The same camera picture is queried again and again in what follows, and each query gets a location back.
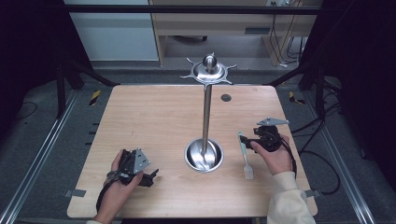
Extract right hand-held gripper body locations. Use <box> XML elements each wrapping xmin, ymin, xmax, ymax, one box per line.
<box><xmin>253</xmin><ymin>117</ymin><xmax>290</xmax><ymax>153</ymax></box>

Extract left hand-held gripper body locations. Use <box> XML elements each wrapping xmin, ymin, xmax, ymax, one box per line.
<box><xmin>119</xmin><ymin>147</ymin><xmax>151</xmax><ymax>187</ymax></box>

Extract pastry brush pale green handle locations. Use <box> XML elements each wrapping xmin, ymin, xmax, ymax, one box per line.
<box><xmin>237</xmin><ymin>131</ymin><xmax>255</xmax><ymax>181</ymax></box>

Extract person's right hand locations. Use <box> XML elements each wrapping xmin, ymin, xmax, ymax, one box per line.
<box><xmin>249</xmin><ymin>133</ymin><xmax>295</xmax><ymax>176</ymax></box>

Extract person's left hand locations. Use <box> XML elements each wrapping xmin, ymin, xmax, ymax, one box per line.
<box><xmin>92</xmin><ymin>148</ymin><xmax>145</xmax><ymax>224</ymax></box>

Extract steel utensil stand with hooks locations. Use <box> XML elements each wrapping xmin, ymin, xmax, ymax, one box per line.
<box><xmin>179</xmin><ymin>52</ymin><xmax>238</xmax><ymax>175</ymax></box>

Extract yellow black hazard tape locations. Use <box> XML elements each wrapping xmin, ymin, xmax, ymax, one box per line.
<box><xmin>288</xmin><ymin>91</ymin><xmax>306</xmax><ymax>105</ymax></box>
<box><xmin>89</xmin><ymin>90</ymin><xmax>103</xmax><ymax>107</ymax></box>

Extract grey tape strip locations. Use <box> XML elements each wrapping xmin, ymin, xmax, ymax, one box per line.
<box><xmin>304</xmin><ymin>189</ymin><xmax>322</xmax><ymax>199</ymax></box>
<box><xmin>64</xmin><ymin>189</ymin><xmax>88</xmax><ymax>199</ymax></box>

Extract black curtain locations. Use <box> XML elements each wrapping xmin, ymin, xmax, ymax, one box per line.
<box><xmin>0</xmin><ymin>0</ymin><xmax>94</xmax><ymax>138</ymax></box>
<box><xmin>298</xmin><ymin>0</ymin><xmax>396</xmax><ymax>188</ymax></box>

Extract light wooden desk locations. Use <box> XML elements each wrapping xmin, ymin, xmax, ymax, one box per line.
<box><xmin>148</xmin><ymin>0</ymin><xmax>324</xmax><ymax>67</ymax></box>

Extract white cabinet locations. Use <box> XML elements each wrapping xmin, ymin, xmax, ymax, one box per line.
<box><xmin>63</xmin><ymin>0</ymin><xmax>161</xmax><ymax>63</ymax></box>

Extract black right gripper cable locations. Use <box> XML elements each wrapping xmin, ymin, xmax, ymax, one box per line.
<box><xmin>279</xmin><ymin>133</ymin><xmax>299</xmax><ymax>180</ymax></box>

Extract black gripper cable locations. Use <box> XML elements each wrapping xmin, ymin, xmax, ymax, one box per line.
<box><xmin>95</xmin><ymin>169</ymin><xmax>126</xmax><ymax>214</ymax></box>
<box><xmin>279</xmin><ymin>133</ymin><xmax>299</xmax><ymax>180</ymax></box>

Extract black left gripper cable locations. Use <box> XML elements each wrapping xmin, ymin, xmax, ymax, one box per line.
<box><xmin>95</xmin><ymin>169</ymin><xmax>126</xmax><ymax>214</ymax></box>

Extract black floor cables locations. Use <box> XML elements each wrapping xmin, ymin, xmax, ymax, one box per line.
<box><xmin>290</xmin><ymin>78</ymin><xmax>343</xmax><ymax>196</ymax></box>

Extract black metal frame leg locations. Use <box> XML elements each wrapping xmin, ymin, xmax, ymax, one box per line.
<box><xmin>55</xmin><ymin>58</ymin><xmax>121</xmax><ymax>119</ymax></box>
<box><xmin>266</xmin><ymin>61</ymin><xmax>327</xmax><ymax>120</ymax></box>

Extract aluminium floor rail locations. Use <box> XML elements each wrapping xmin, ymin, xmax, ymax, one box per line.
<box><xmin>0</xmin><ymin>89</ymin><xmax>80</xmax><ymax>224</ymax></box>
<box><xmin>302</xmin><ymin>90</ymin><xmax>378</xmax><ymax>224</ymax></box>

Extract black cables under desk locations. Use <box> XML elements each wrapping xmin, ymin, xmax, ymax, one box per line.
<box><xmin>268</xmin><ymin>1</ymin><xmax>308</xmax><ymax>69</ymax></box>

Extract black horizontal frame bar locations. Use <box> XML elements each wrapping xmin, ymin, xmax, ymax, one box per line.
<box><xmin>62</xmin><ymin>4</ymin><xmax>325</xmax><ymax>15</ymax></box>

